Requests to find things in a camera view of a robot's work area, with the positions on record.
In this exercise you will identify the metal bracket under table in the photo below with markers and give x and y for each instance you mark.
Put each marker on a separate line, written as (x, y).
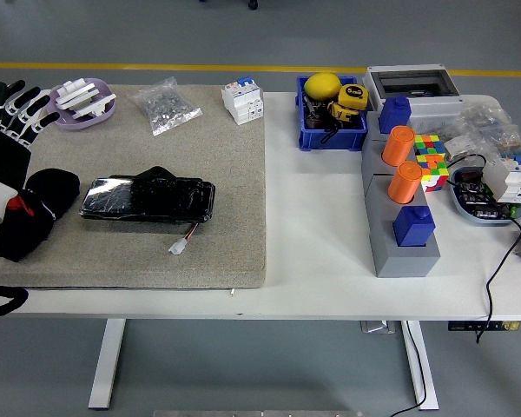
(375, 326)

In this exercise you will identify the glossy black panel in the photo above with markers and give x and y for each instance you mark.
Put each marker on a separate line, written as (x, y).
(156, 200)

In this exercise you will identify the white plastic strip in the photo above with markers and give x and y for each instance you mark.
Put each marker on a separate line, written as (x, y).
(76, 93)

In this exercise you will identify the grey electrical enclosure box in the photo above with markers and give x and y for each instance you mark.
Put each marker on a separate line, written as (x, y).
(434, 106)

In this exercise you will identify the small clear bag white part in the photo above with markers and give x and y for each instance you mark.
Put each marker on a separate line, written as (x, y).
(460, 147)

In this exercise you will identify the grey-blue tray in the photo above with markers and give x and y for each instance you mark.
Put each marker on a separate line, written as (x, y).
(464, 213)

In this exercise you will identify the grey block holder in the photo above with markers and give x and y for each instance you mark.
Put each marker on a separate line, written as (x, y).
(386, 243)

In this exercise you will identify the white circuit breakers blue switches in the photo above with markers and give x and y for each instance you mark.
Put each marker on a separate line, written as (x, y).
(510, 178)

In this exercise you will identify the clear bag of parts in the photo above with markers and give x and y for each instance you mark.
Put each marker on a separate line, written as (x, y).
(490, 123)

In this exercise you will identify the blue block with knob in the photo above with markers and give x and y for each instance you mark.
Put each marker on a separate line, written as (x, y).
(395, 115)
(412, 228)

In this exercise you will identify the black table control panel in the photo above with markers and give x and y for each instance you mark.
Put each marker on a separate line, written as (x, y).
(482, 326)

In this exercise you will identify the clear bag of screws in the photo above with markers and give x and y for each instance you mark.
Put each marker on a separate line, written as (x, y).
(165, 104)

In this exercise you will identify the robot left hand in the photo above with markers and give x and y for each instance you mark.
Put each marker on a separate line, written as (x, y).
(4, 156)

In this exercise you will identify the grey-brown mat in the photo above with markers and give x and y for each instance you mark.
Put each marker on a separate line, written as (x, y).
(226, 195)

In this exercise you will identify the purple tray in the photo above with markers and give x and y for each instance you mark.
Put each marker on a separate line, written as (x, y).
(78, 123)

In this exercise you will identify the black chair caster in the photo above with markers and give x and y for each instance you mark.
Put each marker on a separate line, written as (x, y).
(253, 4)

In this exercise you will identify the orange cylinder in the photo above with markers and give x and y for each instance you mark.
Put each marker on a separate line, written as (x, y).
(404, 182)
(398, 145)

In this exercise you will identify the yellow foam ball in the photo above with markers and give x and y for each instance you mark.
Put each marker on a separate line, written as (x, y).
(322, 86)

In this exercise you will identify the white table leg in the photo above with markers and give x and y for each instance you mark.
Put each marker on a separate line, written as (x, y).
(106, 369)
(423, 373)

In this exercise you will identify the white circuit breaker blue switch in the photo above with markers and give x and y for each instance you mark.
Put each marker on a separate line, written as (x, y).
(243, 100)

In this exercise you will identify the white plastic bracket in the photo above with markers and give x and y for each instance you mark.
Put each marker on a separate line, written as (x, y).
(93, 106)

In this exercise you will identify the circuit boards with black relays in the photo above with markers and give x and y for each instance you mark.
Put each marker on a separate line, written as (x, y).
(471, 197)

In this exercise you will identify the blue plastic bin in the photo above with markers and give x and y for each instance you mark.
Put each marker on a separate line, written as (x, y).
(330, 139)

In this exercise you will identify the yellow black tape measure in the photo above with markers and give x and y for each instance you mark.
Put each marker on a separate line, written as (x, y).
(354, 95)
(343, 112)

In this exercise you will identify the colourful puzzle cube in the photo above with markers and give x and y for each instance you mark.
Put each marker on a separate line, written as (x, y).
(434, 174)
(427, 145)

